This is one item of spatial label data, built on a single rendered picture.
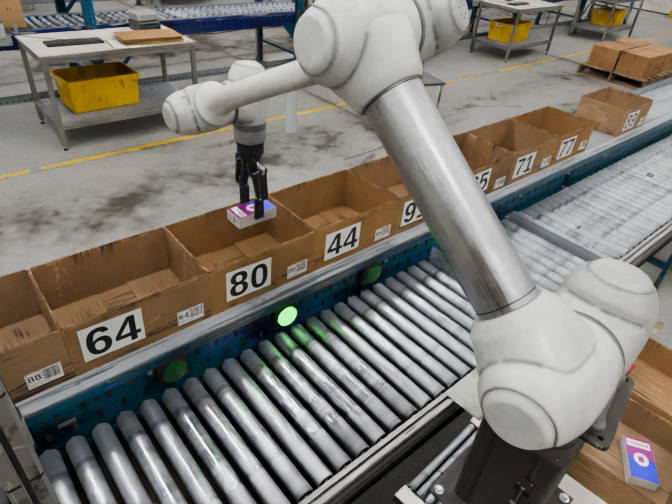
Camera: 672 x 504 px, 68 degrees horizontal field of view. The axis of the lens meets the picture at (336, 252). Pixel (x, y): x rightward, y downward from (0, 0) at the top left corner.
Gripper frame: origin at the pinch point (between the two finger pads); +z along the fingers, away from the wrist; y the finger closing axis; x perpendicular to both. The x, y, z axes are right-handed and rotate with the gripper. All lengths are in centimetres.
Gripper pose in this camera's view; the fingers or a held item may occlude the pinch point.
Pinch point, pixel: (251, 204)
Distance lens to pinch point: 152.0
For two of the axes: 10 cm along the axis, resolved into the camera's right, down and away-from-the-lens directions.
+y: -6.4, -4.9, 5.9
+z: -0.8, 8.1, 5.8
